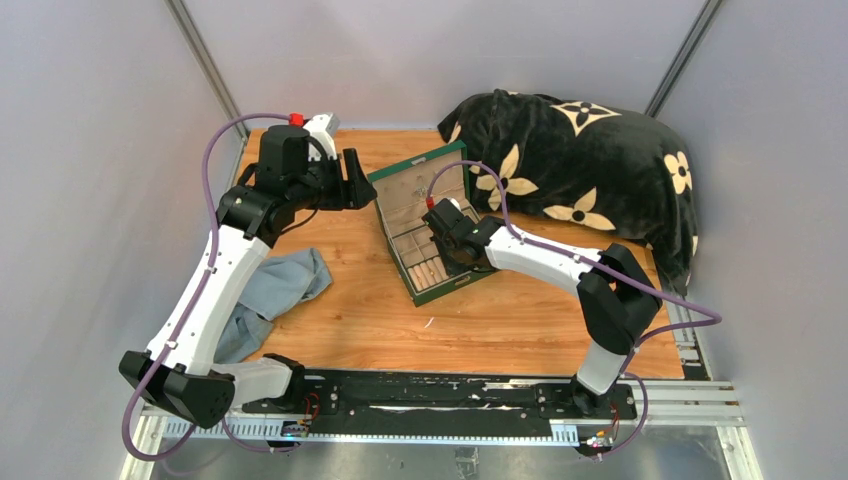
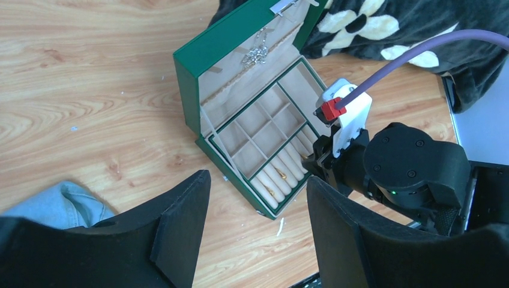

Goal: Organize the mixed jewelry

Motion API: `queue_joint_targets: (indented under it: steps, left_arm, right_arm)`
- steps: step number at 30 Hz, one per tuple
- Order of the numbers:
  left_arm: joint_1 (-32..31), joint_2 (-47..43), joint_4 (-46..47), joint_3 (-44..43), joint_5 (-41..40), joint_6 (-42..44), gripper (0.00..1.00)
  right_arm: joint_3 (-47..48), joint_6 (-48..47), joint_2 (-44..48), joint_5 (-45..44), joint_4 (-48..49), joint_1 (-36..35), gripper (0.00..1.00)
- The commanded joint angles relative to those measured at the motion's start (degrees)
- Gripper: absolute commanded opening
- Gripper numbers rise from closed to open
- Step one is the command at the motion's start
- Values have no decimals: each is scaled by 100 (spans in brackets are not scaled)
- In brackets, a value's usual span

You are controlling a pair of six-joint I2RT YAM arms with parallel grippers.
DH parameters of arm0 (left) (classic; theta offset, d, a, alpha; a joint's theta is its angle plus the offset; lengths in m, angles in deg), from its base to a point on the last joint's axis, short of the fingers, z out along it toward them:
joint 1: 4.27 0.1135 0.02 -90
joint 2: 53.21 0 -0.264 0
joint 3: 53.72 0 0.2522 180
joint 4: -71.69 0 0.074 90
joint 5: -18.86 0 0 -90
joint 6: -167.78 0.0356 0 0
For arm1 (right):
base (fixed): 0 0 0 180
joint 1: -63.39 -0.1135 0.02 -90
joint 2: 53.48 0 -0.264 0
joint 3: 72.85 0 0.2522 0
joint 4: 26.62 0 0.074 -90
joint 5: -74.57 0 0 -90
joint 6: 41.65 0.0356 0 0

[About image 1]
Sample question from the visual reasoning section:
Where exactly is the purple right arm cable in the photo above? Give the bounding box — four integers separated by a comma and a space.
425, 159, 723, 458

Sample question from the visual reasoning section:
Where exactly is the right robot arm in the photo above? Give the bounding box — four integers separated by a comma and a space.
422, 199, 662, 418

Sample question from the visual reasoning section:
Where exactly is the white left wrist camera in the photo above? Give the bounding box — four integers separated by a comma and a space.
304, 112, 340, 159

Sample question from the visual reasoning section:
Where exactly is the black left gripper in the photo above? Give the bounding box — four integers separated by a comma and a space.
289, 147, 378, 212

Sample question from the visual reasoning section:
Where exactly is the green jewelry box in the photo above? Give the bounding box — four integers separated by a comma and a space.
367, 141, 493, 307

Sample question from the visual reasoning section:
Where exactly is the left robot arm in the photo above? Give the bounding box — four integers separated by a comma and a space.
118, 114, 377, 428

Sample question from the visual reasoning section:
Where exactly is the green jewelry tray insert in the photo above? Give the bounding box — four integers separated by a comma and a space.
376, 202, 494, 306

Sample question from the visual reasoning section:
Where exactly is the black floral plush blanket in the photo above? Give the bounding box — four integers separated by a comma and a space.
437, 89, 699, 295

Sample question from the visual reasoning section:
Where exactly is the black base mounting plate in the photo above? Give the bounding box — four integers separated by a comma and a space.
242, 369, 637, 438

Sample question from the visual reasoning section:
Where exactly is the light blue cloth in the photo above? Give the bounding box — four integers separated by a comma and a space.
214, 248, 333, 364

